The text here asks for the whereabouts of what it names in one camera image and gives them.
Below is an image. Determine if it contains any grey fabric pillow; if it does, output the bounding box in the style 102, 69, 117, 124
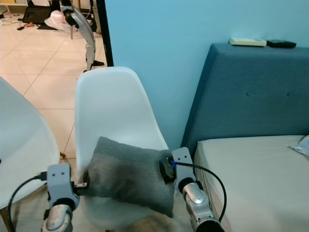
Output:
84, 137, 176, 218

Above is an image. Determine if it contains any white crinkled plastic wrap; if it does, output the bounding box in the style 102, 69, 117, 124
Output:
291, 135, 309, 157

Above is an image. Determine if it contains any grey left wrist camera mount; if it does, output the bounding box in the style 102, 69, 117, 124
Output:
47, 163, 79, 207

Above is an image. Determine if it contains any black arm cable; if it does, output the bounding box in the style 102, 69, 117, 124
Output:
174, 162, 227, 223
7, 175, 49, 232

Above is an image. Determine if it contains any silver standing robot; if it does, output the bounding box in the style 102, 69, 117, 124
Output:
60, 0, 106, 73

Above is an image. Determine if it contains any beige mattress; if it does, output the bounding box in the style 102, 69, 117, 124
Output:
193, 134, 309, 232

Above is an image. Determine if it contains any white plastic shell chair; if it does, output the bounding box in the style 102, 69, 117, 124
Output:
75, 67, 184, 232
0, 77, 61, 232

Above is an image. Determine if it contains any black bag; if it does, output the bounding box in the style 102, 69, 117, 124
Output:
22, 6, 52, 25

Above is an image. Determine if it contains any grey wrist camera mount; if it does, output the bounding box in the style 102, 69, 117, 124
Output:
47, 163, 79, 207
171, 147, 196, 187

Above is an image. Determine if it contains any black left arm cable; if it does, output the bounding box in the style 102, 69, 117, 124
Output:
7, 175, 49, 232

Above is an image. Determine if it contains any black remote control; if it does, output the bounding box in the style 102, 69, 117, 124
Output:
267, 40, 297, 49

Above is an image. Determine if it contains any black door frame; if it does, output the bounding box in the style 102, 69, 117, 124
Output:
97, 0, 114, 67

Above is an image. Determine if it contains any white remote control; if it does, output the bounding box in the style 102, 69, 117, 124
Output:
229, 38, 267, 47

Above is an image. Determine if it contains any grey sack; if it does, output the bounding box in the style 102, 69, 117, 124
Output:
90, 0, 102, 34

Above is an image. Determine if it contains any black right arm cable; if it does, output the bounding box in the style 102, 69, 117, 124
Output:
174, 162, 227, 223

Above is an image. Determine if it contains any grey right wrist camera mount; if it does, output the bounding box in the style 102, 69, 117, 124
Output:
171, 147, 196, 187

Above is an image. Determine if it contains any white plastic bag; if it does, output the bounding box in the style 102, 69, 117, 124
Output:
45, 11, 73, 32

